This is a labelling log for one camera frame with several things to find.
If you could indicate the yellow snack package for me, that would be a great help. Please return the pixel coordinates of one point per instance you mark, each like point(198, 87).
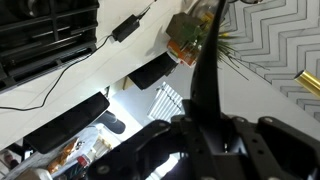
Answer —
point(61, 156)

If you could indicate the red can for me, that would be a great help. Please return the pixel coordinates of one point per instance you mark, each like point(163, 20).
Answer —
point(84, 161)

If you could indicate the black power adapter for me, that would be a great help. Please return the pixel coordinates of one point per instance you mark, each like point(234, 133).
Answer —
point(126, 28)

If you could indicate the black spoon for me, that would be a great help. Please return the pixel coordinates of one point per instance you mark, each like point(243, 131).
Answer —
point(206, 83)

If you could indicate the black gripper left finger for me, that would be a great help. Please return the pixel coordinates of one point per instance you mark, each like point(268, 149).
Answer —
point(133, 153)

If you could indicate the potted green plant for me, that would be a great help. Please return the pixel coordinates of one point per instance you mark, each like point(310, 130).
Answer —
point(186, 31)

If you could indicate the stainless gas stove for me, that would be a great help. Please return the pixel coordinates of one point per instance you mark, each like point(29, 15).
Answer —
point(33, 33)

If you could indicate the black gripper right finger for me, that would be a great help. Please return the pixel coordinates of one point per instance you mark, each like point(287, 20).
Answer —
point(280, 150)

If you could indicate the white window blinds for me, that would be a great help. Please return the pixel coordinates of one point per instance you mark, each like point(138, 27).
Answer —
point(165, 101)

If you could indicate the brass cylindrical tube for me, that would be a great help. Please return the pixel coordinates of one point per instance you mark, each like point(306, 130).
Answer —
point(308, 82)

